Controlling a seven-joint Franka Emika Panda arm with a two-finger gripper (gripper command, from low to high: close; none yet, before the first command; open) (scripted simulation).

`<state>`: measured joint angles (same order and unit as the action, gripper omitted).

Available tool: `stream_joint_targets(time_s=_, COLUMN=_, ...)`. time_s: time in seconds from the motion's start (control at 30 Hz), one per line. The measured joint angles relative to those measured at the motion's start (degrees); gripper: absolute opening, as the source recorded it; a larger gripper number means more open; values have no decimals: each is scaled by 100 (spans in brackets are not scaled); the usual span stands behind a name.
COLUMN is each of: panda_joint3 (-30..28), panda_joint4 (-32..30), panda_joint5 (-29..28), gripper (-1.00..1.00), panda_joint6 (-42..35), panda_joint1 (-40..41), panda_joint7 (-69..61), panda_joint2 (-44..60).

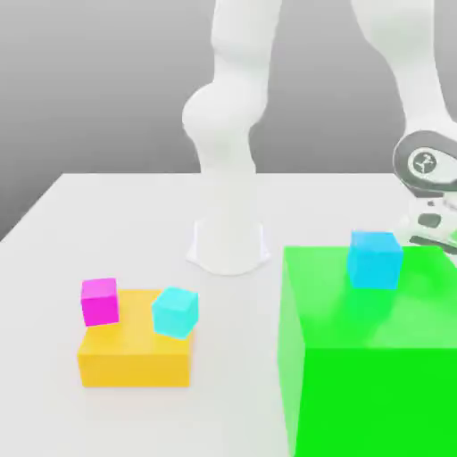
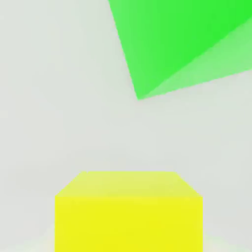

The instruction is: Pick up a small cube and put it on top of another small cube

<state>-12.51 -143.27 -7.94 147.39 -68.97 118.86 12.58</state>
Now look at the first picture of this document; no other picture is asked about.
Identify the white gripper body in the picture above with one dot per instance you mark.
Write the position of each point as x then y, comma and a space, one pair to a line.
433, 238

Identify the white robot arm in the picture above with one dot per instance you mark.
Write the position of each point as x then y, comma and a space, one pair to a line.
228, 135

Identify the small sky blue cube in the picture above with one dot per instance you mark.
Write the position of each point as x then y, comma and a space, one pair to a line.
374, 264

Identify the small turquoise cube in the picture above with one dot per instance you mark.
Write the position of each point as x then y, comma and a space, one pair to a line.
175, 314

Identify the small magenta cube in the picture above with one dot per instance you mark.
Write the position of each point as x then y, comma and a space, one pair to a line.
100, 303

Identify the large green box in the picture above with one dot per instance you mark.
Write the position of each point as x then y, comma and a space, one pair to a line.
375, 385

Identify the large yellow box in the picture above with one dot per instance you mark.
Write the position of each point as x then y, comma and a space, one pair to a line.
135, 360

